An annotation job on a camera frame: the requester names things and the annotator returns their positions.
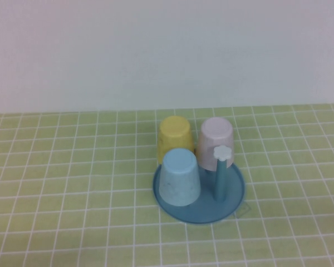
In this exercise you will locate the light blue plastic cup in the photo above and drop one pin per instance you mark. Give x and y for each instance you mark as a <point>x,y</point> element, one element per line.
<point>179,178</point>

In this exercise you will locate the yellow plastic cup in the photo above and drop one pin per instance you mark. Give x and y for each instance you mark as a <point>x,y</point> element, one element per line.
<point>172,133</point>

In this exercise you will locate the pale pink plastic cup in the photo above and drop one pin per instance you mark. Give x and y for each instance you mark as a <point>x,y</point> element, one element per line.
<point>211,133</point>

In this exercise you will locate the blue cup stand with pegs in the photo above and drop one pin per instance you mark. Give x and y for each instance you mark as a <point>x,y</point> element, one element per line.
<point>225,207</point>

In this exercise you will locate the transparent rectangular tape piece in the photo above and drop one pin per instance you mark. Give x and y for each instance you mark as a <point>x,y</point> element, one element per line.
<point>247,208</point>

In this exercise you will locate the green grid pattern table mat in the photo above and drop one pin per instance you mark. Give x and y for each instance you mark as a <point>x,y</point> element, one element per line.
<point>44,167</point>

